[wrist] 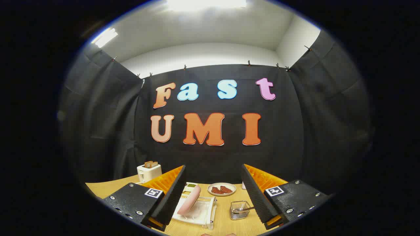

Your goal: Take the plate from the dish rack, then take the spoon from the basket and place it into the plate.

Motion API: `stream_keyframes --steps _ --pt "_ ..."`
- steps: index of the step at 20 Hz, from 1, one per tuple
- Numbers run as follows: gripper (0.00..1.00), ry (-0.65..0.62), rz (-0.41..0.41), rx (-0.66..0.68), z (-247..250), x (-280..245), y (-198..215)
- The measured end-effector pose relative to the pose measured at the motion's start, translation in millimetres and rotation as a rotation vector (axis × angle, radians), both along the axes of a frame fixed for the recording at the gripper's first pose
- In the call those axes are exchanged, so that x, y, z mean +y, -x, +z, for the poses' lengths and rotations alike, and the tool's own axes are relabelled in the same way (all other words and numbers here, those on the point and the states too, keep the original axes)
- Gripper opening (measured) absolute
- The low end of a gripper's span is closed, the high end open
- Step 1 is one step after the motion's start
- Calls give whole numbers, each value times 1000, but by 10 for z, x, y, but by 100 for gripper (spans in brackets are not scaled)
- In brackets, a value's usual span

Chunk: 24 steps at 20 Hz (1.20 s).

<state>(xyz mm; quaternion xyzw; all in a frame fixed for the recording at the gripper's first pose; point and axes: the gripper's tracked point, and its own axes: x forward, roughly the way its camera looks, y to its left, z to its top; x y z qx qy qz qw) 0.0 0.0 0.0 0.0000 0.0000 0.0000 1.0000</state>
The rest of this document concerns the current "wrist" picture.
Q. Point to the cream round plate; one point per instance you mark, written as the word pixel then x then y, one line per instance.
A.
pixel 231 187

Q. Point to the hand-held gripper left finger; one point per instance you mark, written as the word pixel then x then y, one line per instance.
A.
pixel 170 203

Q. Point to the brown meat piece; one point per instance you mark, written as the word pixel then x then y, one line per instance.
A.
pixel 226 189
pixel 216 190

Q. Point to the white divided dish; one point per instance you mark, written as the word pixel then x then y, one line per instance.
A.
pixel 193 189

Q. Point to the pink plate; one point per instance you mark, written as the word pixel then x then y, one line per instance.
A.
pixel 190 200

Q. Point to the white toaster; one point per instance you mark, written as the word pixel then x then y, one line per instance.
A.
pixel 149 173

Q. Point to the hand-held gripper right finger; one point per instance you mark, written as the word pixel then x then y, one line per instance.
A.
pixel 259 200

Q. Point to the ceiling light panel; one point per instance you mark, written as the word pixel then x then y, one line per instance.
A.
pixel 206 4
pixel 105 37

